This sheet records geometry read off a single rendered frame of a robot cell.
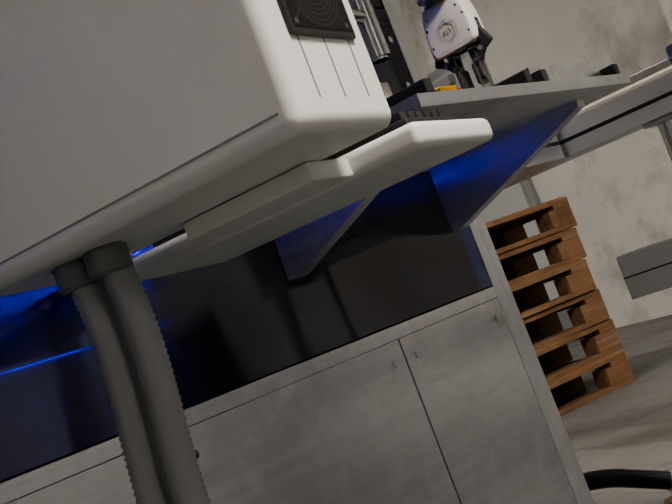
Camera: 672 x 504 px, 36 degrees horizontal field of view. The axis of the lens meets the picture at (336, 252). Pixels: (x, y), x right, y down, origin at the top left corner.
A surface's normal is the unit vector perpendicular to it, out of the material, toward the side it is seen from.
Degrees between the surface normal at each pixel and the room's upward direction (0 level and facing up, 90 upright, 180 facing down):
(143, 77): 90
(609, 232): 90
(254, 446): 90
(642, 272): 90
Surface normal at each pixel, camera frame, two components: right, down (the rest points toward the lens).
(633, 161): -0.84, 0.29
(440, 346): 0.71, -0.32
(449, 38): -0.61, 0.18
